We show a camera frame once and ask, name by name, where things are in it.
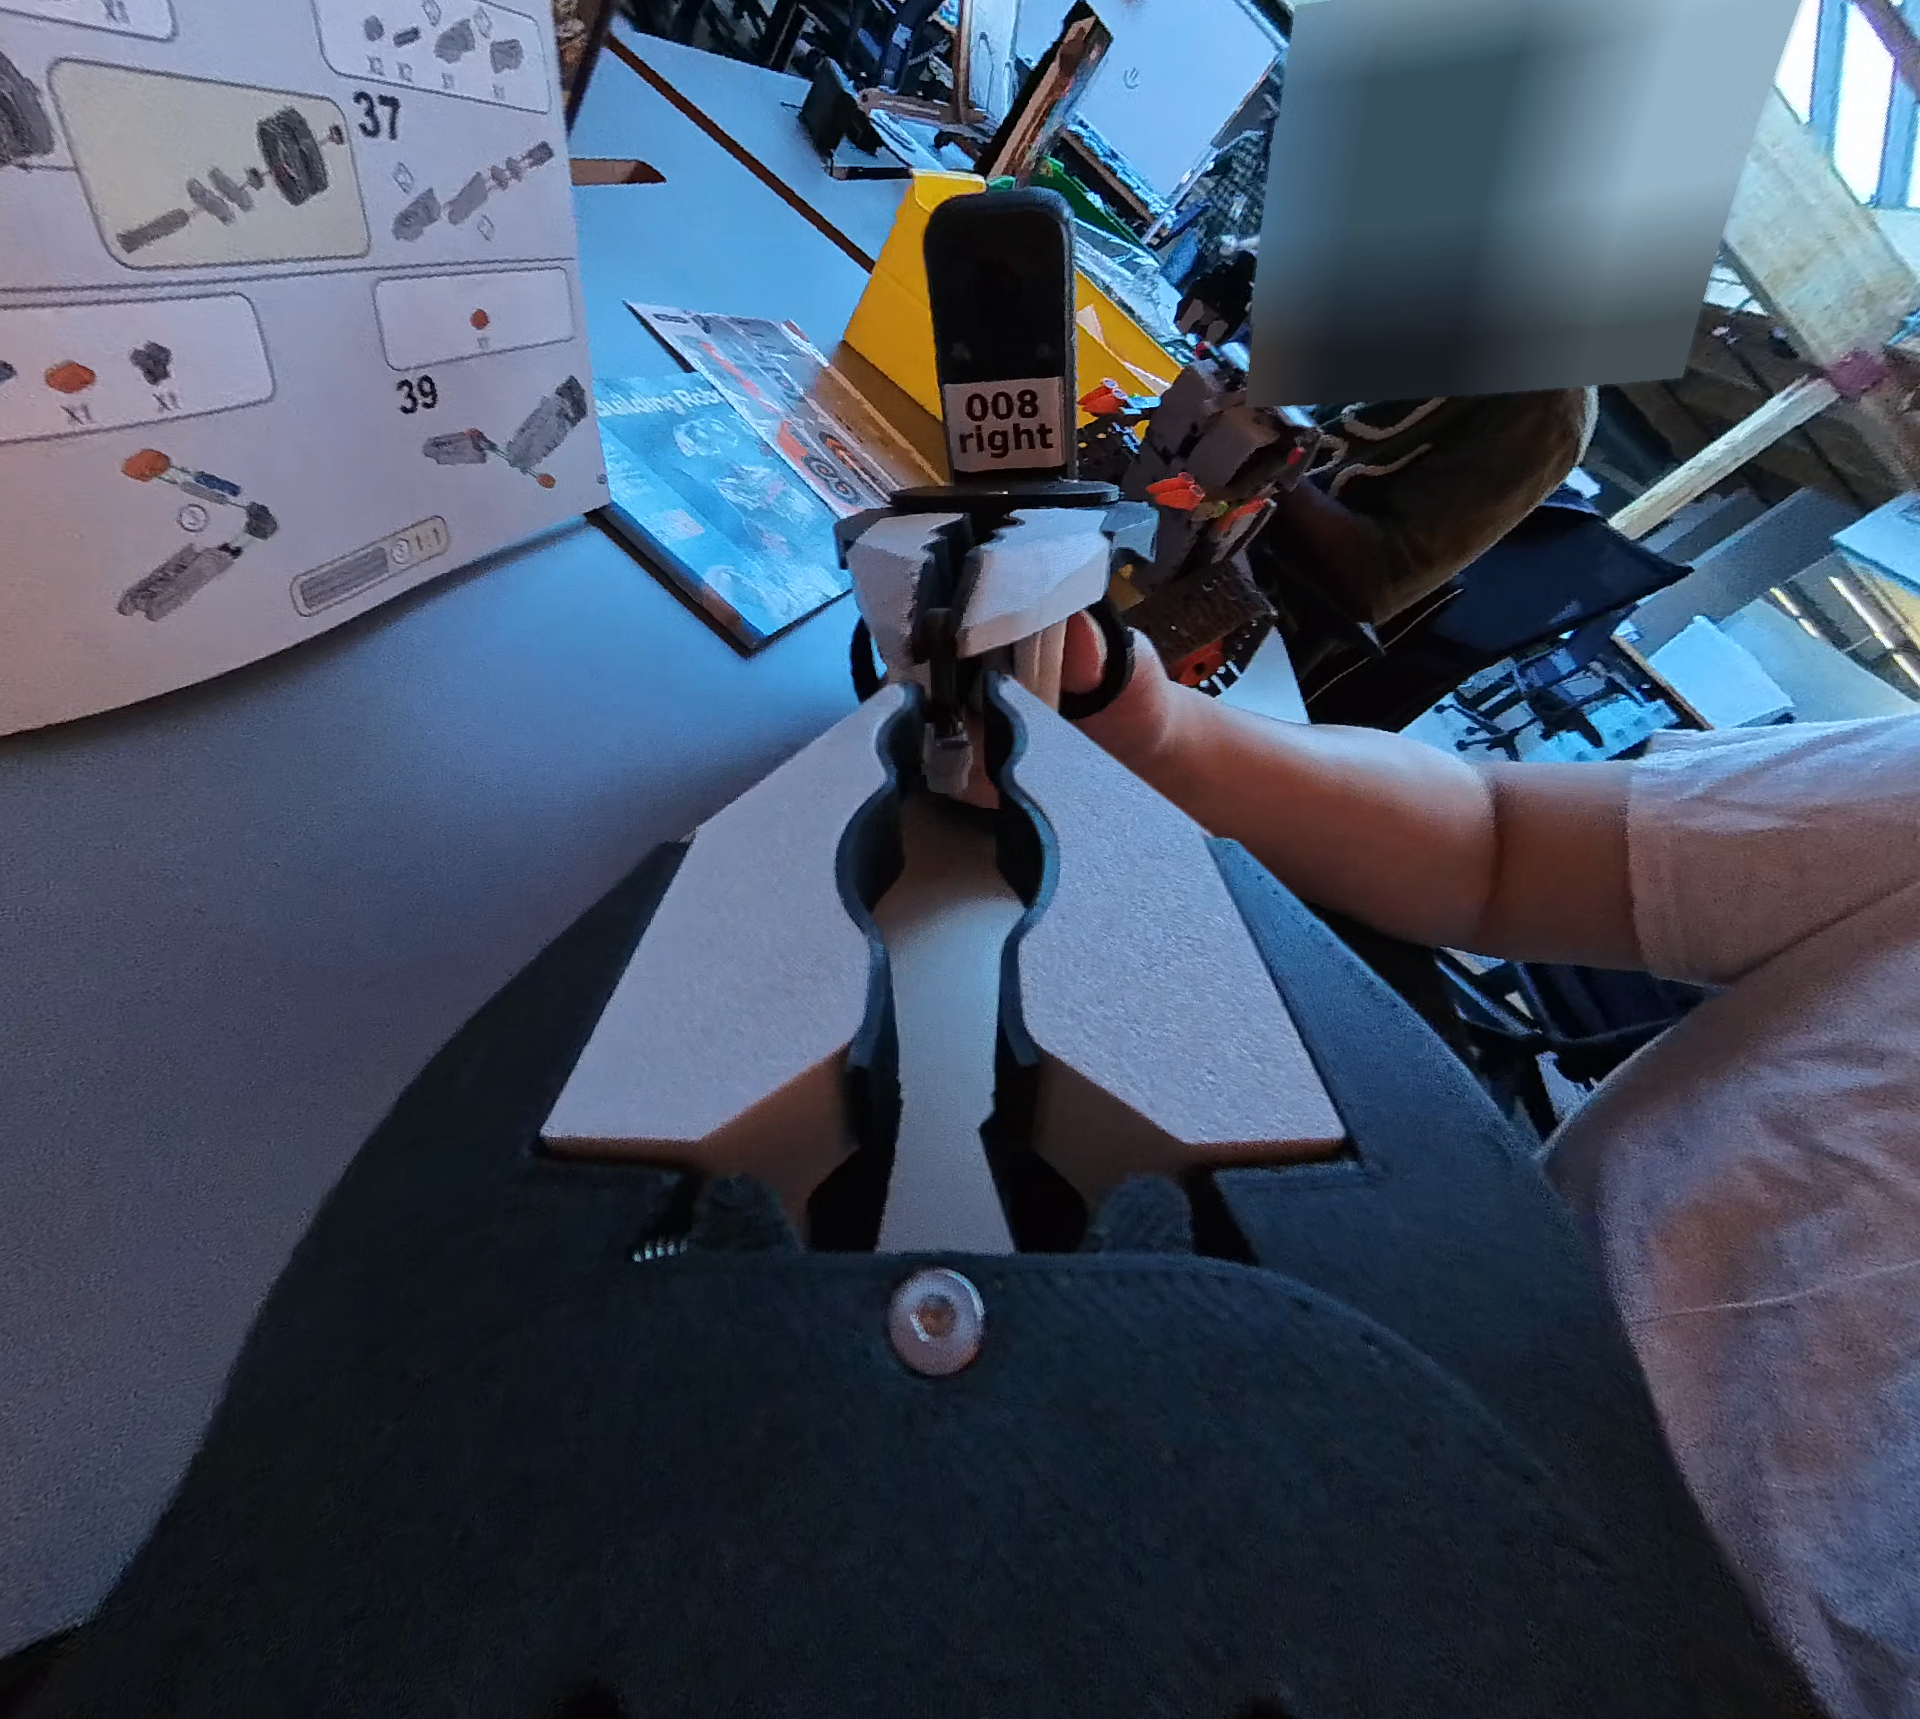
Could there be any grey desk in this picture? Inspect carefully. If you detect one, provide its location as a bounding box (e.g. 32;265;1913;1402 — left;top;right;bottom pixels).
0;16;1313;1660

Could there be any yellow plastic bin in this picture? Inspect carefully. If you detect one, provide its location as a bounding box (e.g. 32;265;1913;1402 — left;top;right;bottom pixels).
843;167;1189;436

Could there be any orange car booklet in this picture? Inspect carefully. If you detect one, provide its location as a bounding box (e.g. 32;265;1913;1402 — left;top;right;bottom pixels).
625;297;905;524

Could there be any black tablet stand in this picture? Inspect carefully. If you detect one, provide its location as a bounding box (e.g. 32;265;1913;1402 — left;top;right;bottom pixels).
792;55;921;181

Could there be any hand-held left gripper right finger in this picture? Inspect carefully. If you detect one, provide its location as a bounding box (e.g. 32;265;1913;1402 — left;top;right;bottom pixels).
976;672;1350;1251

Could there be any colourful standing box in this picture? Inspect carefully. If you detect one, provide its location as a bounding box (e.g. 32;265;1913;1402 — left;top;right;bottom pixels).
976;0;1117;181

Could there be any dark grey toy axle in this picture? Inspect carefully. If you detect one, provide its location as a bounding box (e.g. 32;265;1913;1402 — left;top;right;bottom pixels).
921;608;971;799

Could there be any tracked toy robot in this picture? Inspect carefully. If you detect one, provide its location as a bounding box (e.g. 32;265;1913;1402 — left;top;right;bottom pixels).
1074;374;1327;685

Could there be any person's right forearm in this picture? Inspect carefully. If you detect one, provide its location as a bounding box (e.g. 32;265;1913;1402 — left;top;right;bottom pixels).
1178;703;1651;975

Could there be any open white instruction booklet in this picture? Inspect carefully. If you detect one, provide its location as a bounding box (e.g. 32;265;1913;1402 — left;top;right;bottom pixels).
0;0;614;741

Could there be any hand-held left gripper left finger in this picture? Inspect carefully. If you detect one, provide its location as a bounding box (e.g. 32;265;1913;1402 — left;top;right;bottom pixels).
540;678;929;1251

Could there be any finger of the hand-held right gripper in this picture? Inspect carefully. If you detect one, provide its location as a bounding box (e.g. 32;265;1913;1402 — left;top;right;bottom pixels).
848;512;964;672
956;506;1122;666

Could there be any person's right hand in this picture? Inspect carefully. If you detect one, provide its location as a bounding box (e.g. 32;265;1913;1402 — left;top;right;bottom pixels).
952;616;1213;813

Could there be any blue toy car booklet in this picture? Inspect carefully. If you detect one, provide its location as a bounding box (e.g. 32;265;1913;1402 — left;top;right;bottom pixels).
588;374;849;660

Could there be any white whiteboard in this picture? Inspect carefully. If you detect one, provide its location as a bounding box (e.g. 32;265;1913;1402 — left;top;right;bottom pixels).
1015;0;1292;210

